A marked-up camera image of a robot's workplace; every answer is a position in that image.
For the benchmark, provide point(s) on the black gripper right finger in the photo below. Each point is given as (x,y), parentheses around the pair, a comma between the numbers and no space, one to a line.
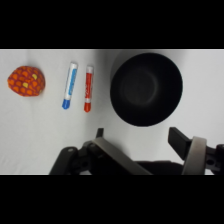
(196,153)

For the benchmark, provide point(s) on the red marker pen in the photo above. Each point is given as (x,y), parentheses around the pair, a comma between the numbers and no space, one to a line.
(88,88)

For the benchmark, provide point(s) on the black bowl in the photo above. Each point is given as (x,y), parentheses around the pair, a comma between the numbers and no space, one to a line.
(146,89)

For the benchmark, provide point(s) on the blue marker pen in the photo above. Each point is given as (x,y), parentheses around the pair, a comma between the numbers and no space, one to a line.
(69,85)

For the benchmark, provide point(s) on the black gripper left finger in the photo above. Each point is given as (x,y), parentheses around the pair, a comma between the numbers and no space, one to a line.
(100,156)

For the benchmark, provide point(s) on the red ball with orange spots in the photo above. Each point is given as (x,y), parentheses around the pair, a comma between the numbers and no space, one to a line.
(26,81)

